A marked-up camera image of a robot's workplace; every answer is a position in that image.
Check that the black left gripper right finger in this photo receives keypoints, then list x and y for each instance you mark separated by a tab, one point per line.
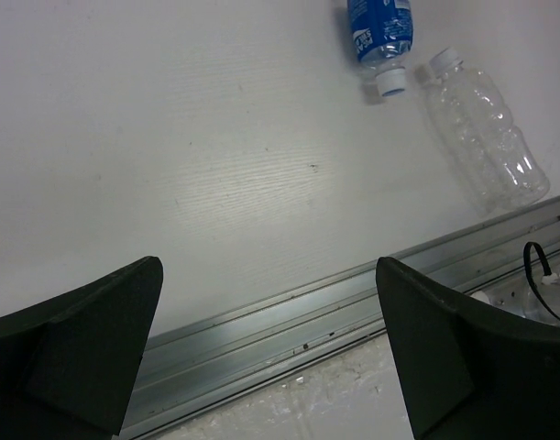
468	370

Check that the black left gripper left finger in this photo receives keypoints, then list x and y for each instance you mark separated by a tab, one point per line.
68	365

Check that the clear unlabelled bottle white cap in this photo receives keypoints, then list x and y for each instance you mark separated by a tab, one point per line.
477	129

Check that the blue label bottle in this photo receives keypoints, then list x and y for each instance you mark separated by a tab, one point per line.
382	32

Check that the aluminium table front rail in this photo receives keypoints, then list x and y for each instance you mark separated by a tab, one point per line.
198	367

